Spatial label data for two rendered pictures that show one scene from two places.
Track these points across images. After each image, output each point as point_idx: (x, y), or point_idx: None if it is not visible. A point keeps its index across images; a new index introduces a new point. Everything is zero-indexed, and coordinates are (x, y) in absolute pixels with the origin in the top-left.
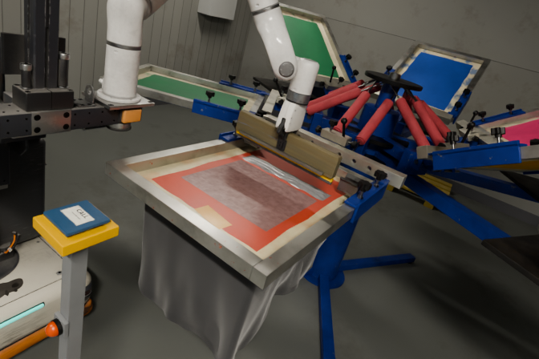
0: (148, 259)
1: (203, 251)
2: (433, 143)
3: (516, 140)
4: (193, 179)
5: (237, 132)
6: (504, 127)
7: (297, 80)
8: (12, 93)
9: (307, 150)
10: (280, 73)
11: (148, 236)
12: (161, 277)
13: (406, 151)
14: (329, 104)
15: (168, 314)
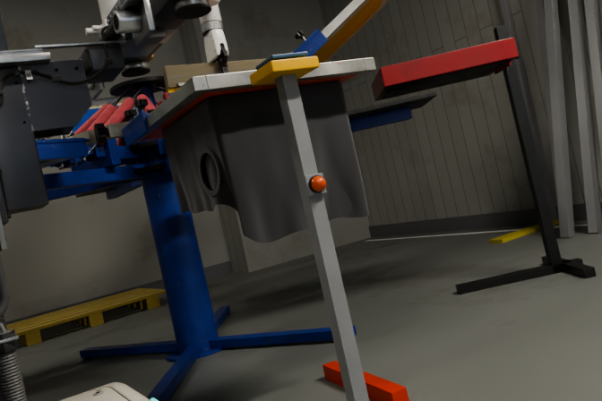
0: (248, 188)
1: None
2: None
3: (316, 29)
4: None
5: (170, 91)
6: (301, 29)
7: (212, 9)
8: None
9: (247, 65)
10: None
11: (238, 160)
12: (271, 194)
13: None
14: (116, 123)
15: (298, 224)
